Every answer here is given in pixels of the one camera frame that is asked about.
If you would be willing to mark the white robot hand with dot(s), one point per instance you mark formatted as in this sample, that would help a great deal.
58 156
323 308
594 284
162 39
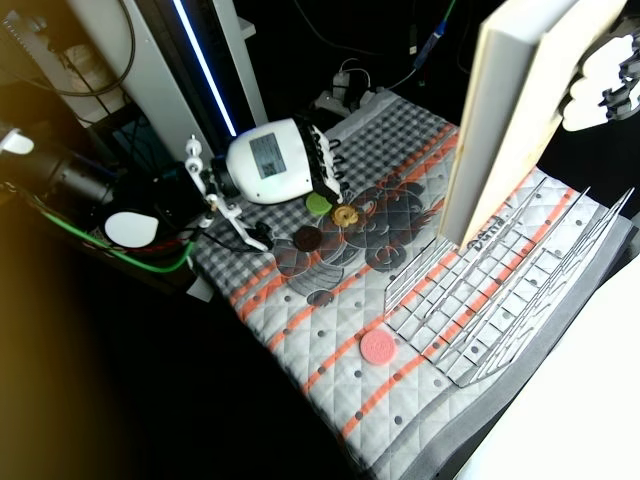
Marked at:
265 165
595 85

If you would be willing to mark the beige book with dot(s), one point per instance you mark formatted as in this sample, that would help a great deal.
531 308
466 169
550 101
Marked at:
500 125

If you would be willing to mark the green sandwich cookie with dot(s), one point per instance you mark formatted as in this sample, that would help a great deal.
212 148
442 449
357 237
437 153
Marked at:
316 205

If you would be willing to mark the brown sandwich cookie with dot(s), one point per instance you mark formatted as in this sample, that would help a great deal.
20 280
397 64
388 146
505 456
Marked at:
307 238

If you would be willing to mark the yellow swirl cookie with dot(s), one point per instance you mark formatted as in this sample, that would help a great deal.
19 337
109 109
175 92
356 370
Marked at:
345 215

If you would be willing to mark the black power adapter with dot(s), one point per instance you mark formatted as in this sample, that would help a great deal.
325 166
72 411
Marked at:
345 85

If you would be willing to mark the white robot body column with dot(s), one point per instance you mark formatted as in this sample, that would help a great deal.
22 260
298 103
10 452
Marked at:
160 75

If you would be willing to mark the grey quilt with bear print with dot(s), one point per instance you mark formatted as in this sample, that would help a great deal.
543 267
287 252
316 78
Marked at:
350 310

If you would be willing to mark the pink sandwich cookie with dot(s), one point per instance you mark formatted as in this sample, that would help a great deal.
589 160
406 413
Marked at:
378 347

